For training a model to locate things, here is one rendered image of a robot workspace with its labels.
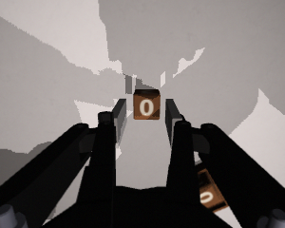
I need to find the brown wooden cube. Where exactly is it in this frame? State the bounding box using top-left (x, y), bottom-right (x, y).
top-left (198, 171), bottom-right (220, 206)
top-left (133, 89), bottom-right (161, 120)

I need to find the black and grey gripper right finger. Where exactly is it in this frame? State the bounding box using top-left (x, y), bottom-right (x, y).
top-left (161, 99), bottom-right (285, 228)

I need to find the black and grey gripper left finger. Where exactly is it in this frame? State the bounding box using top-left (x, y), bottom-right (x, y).
top-left (0, 99), bottom-right (127, 228)

